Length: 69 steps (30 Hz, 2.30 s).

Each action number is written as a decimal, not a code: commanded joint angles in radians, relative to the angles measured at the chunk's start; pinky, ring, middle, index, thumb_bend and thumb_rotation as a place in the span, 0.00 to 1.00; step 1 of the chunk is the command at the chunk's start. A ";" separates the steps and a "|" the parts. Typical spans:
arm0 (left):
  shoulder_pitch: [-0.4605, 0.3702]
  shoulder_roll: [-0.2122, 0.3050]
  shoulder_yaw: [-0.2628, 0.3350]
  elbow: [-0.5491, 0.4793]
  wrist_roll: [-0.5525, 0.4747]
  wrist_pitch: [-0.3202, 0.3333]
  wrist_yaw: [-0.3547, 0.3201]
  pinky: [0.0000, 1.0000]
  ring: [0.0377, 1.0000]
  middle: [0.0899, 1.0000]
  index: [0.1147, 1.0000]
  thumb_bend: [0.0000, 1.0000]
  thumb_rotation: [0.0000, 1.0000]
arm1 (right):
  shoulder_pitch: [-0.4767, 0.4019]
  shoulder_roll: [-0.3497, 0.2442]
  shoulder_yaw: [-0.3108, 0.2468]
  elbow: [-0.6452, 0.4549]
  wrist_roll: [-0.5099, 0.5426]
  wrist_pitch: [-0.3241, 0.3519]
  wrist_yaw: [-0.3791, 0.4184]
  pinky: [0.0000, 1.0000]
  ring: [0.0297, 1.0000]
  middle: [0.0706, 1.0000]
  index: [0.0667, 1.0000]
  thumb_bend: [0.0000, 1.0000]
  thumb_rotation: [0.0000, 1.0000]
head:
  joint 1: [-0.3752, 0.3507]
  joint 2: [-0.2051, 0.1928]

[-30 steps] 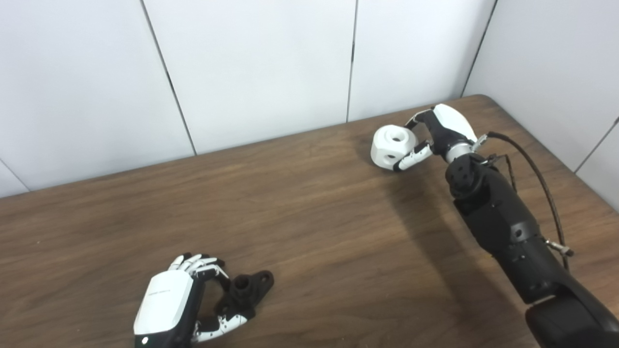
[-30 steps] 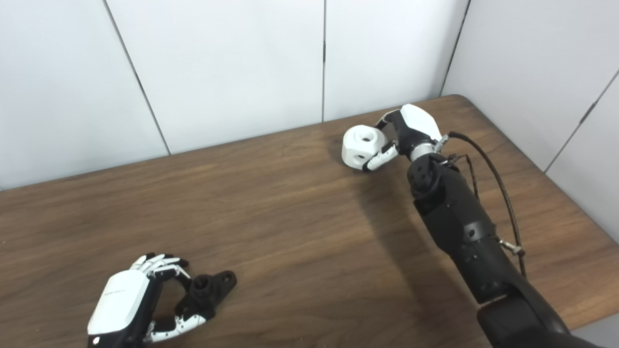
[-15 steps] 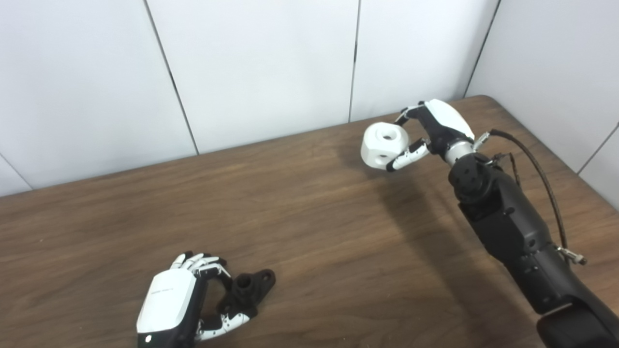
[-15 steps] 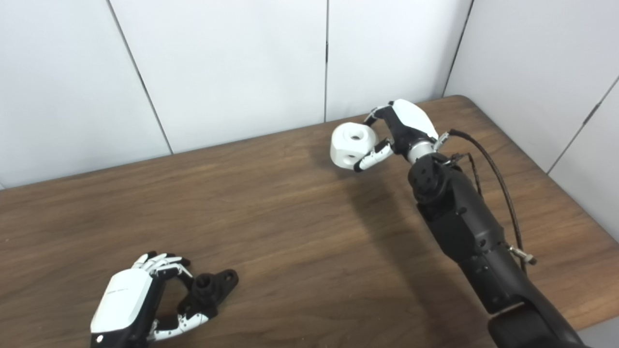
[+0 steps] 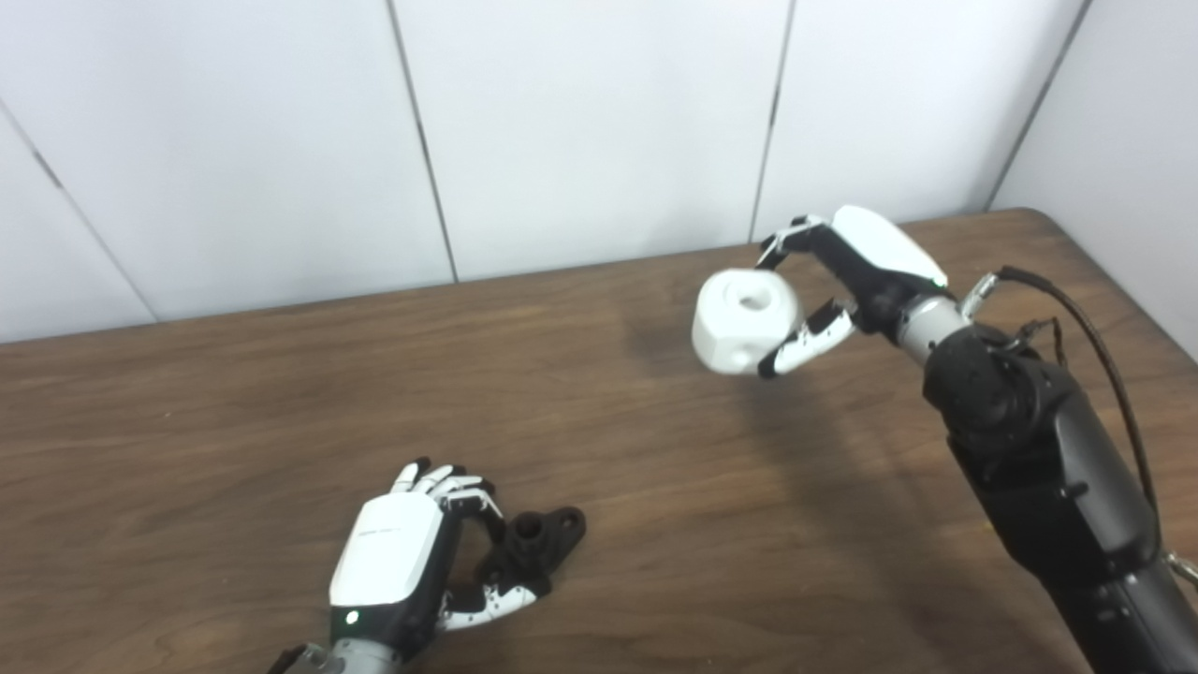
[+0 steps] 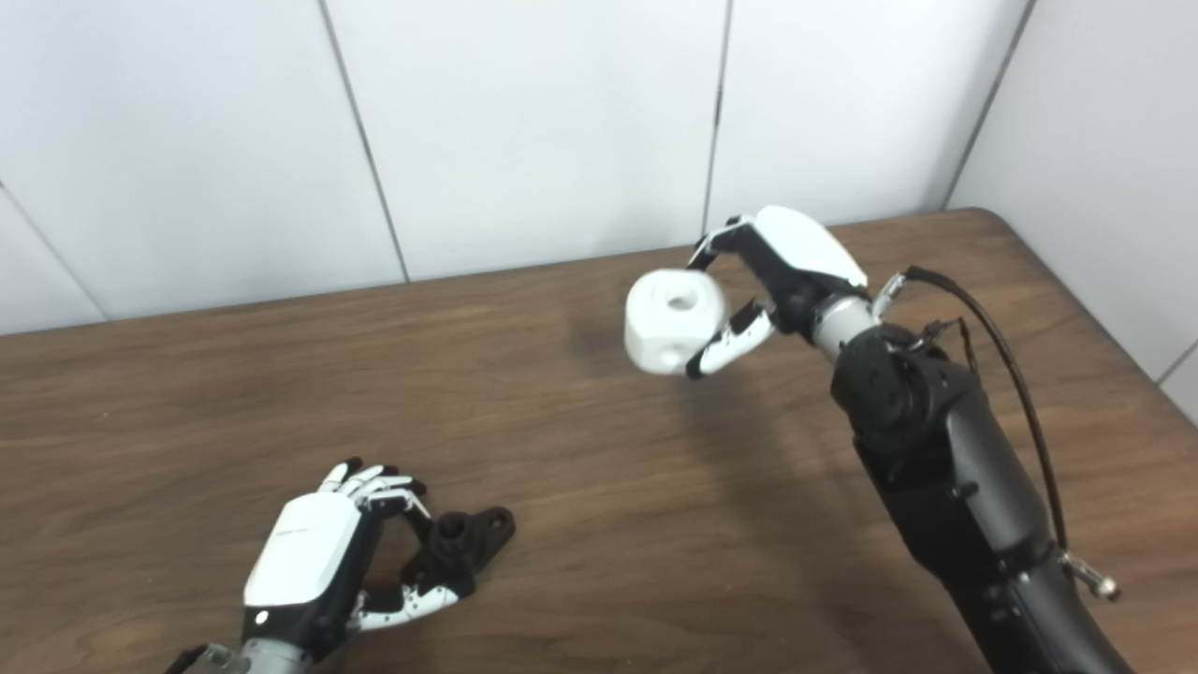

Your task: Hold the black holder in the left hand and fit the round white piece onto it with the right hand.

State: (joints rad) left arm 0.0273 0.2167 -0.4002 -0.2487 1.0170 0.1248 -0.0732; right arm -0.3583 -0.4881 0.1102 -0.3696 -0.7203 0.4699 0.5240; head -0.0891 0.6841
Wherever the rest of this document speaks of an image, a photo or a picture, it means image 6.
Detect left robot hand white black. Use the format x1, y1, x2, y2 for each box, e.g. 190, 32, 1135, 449
241, 458, 461, 656

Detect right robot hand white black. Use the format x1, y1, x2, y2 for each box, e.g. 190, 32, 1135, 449
685, 205, 869, 380

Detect black flanged holder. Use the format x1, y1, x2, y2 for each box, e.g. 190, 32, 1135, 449
401, 506, 517, 600

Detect round white piece with holes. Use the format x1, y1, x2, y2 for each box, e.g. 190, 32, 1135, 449
624, 269, 729, 377

